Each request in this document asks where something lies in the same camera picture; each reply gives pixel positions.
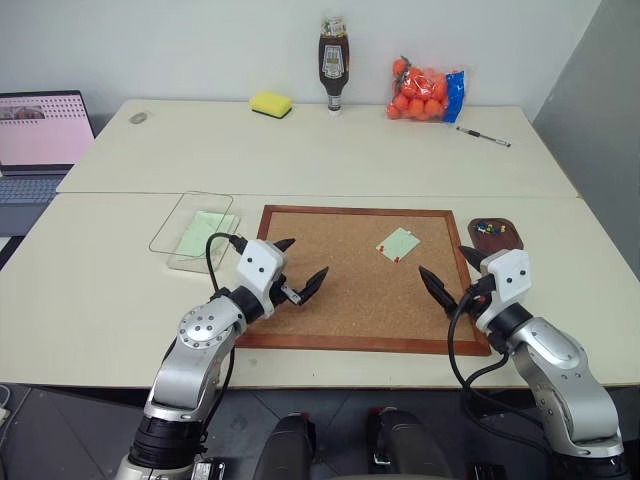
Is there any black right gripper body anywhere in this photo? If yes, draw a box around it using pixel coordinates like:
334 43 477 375
456 271 498 315

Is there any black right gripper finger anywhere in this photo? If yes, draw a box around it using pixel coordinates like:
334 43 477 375
457 244 489 274
418 265 459 314

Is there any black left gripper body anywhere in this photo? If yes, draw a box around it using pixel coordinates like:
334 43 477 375
269 272 307 307

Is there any wood-framed cork board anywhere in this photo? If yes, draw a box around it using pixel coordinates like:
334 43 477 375
234 204 493 357

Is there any light green paper note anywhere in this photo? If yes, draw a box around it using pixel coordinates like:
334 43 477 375
375 227 423 264

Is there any brown oval dish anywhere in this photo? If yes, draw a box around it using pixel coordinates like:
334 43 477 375
467 217 526 254

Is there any light green paper sheet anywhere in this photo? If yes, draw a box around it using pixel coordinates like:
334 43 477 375
176 209 237 262

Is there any clear plastic tray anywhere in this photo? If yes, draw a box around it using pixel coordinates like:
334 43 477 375
148 190 243 276

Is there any black silver pen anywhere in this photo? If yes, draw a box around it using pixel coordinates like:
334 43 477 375
455 125 513 149

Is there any yellow green sponge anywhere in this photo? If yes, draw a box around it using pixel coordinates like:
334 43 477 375
249 90 294 121

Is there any dark rounded shape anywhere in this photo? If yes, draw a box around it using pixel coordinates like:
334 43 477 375
366 406 454 480
253 411 318 480

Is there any bag of orange balls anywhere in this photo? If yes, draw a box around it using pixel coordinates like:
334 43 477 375
385 55 474 126

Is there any brown sauce squeeze bottle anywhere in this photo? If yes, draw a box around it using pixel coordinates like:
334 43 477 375
318 16 352 118

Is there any grey laptop with pink screen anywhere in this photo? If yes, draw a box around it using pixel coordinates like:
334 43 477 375
0 90 97 237

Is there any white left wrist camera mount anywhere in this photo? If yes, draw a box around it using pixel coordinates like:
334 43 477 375
235 239 291 320

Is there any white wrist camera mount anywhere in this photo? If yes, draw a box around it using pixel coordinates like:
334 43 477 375
235 239 291 320
474 248 533 334

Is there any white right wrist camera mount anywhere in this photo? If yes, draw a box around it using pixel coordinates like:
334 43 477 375
474 248 533 334

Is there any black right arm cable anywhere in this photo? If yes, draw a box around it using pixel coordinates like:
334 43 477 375
447 289 556 456

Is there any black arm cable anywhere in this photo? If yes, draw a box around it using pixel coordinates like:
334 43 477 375
447 289 556 456
204 232 246 301

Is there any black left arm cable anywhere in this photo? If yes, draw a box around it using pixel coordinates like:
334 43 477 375
204 232 246 301

